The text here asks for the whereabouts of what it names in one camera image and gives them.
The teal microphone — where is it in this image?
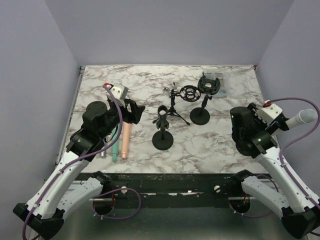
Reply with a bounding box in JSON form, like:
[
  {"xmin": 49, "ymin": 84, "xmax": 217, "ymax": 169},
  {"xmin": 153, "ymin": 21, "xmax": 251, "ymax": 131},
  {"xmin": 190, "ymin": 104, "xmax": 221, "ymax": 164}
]
[{"xmin": 111, "ymin": 125, "xmax": 119, "ymax": 163}]

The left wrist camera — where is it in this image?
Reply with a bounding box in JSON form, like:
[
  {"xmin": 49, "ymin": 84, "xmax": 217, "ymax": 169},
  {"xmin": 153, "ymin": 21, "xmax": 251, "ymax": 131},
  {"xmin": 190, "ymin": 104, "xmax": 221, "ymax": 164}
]
[{"xmin": 102, "ymin": 83, "xmax": 129, "ymax": 105}]

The black tripod shock-mount stand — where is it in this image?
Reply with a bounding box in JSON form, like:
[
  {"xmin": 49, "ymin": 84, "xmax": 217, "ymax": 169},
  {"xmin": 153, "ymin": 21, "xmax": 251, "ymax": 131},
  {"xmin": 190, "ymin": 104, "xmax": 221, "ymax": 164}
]
[{"xmin": 163, "ymin": 82, "xmax": 202, "ymax": 126}]

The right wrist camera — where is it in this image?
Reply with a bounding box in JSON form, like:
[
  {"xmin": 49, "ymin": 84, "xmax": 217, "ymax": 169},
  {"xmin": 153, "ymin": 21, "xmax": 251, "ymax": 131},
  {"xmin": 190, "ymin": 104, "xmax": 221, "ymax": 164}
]
[{"xmin": 256, "ymin": 100, "xmax": 283, "ymax": 125}]

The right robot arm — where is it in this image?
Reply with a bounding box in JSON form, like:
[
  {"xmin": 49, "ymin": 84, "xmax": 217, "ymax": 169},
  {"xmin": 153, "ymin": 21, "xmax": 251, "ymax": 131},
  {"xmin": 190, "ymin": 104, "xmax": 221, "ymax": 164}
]
[{"xmin": 229, "ymin": 101, "xmax": 320, "ymax": 239}]

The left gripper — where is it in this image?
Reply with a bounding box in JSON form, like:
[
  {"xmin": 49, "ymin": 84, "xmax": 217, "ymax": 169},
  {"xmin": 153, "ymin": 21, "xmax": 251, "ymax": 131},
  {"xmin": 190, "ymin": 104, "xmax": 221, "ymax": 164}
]
[{"xmin": 100, "ymin": 99, "xmax": 145, "ymax": 140}]

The grey mesh microphone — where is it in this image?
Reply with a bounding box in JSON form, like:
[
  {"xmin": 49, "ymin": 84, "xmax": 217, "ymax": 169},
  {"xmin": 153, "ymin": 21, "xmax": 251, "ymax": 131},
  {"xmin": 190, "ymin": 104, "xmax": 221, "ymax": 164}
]
[{"xmin": 100, "ymin": 142, "xmax": 108, "ymax": 159}]

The pink microphone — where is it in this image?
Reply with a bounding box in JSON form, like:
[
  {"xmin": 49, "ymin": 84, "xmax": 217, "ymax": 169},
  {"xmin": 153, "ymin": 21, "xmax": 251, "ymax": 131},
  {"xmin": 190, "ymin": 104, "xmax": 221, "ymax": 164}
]
[{"xmin": 121, "ymin": 122, "xmax": 132, "ymax": 160}]

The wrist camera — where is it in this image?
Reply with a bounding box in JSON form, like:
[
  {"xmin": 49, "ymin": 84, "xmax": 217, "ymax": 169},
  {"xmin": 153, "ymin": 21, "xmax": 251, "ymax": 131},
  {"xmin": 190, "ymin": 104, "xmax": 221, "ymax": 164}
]
[
  {"xmin": 256, "ymin": 100, "xmax": 283, "ymax": 125},
  {"xmin": 102, "ymin": 83, "xmax": 129, "ymax": 105}
]

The black stand of pink microphone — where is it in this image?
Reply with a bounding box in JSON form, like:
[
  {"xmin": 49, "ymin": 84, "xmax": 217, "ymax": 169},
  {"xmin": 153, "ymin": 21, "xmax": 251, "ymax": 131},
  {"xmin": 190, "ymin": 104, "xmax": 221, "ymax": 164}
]
[{"xmin": 189, "ymin": 76, "xmax": 215, "ymax": 126}]

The white microphone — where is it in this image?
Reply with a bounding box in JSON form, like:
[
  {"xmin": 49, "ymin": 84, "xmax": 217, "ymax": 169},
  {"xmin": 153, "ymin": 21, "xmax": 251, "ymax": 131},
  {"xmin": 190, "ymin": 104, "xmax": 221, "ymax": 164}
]
[{"xmin": 286, "ymin": 109, "xmax": 318, "ymax": 130}]

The aluminium frame rail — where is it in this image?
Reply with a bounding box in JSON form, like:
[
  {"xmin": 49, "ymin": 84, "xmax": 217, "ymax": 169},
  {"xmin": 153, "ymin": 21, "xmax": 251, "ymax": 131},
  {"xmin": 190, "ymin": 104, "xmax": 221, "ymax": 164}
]
[{"xmin": 27, "ymin": 66, "xmax": 86, "ymax": 240}]

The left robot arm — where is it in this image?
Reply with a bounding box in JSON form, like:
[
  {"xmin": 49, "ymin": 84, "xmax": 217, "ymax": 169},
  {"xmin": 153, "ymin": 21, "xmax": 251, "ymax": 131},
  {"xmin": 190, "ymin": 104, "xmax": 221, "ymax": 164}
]
[{"xmin": 13, "ymin": 99, "xmax": 146, "ymax": 240}]

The black stand of white microphone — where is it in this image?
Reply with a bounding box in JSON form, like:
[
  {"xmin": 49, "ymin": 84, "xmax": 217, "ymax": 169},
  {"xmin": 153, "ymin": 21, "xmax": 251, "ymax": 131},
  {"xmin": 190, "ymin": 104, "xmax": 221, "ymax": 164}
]
[{"xmin": 231, "ymin": 107, "xmax": 289, "ymax": 159}]

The black round-base mic stand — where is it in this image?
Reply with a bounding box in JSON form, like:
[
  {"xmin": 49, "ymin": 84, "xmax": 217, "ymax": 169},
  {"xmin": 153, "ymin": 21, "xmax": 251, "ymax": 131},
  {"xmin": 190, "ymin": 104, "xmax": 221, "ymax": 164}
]
[{"xmin": 152, "ymin": 105, "xmax": 174, "ymax": 151}]

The clear plastic screw box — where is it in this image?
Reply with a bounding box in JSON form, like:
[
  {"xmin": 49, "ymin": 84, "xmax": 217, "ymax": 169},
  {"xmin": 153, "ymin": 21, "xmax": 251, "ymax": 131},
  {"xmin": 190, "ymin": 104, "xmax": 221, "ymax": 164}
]
[{"xmin": 202, "ymin": 69, "xmax": 228, "ymax": 98}]

